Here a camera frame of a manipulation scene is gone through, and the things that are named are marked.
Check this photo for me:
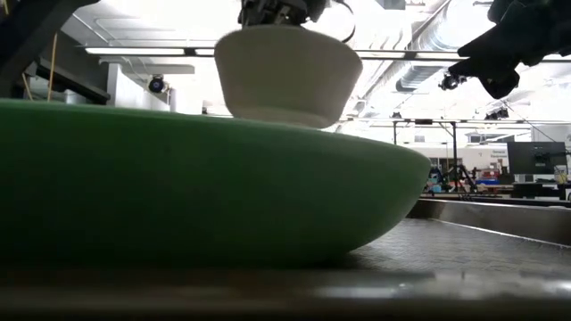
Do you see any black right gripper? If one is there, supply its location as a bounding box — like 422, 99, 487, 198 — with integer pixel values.
448, 0, 571, 100

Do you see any grey bowl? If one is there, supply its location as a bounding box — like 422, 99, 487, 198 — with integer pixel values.
213, 24, 364, 129

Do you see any green plate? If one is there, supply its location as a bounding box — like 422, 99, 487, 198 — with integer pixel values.
0, 98, 432, 268

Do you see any brown plastic tray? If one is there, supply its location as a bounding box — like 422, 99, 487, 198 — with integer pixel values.
0, 198, 571, 321

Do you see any black computer monitor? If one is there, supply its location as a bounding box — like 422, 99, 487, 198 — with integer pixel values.
507, 141, 568, 176

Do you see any black tripod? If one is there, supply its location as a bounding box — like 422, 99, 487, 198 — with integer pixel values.
441, 163, 479, 193

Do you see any ceiling light strip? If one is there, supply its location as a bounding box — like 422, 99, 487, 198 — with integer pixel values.
84, 46, 216, 57

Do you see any black ceiling-mounted camera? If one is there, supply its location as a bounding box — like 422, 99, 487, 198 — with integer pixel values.
146, 74, 170, 95
438, 72, 468, 92

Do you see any silver ceiling duct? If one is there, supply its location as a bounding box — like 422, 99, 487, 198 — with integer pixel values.
365, 0, 496, 102

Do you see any black metal gantry frame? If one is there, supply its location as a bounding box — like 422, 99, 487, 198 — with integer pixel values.
392, 118, 460, 195

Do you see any yellow hanging cord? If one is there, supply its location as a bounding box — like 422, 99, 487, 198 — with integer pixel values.
46, 31, 59, 102

